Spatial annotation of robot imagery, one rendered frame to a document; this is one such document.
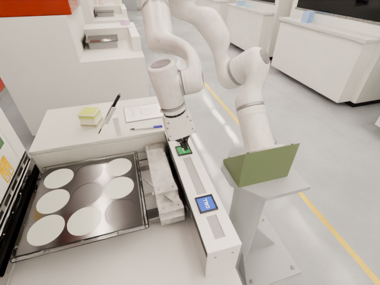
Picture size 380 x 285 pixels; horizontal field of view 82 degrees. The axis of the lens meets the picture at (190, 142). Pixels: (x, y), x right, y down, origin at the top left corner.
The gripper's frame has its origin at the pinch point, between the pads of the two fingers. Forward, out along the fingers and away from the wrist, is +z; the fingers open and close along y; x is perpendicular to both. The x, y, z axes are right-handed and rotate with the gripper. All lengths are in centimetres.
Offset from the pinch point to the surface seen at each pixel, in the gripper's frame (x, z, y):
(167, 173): -2.4, 9.4, -9.8
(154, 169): 1.3, 8.4, -14.5
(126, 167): 3.6, 4.3, -24.3
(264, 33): 362, 100, 251
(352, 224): -8, 124, 104
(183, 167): -8.7, 2.6, -3.3
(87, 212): -14.3, 1.6, -37.2
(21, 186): 0, -6, -57
